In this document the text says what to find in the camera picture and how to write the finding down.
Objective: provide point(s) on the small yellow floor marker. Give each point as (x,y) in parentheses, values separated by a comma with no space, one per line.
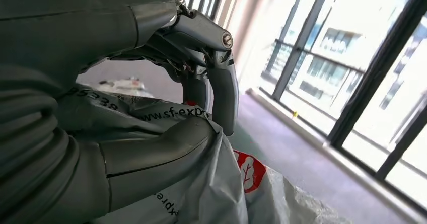
(295,114)

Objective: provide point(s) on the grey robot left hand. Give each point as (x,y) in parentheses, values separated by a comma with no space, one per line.
(66,25)

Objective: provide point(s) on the white mailer with red mark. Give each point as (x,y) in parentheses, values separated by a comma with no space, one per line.
(126,84)

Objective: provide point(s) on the grey-white courier mailer package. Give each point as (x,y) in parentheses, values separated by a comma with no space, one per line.
(200,189)

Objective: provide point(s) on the dark window frame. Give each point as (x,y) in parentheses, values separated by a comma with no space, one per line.
(377,72)

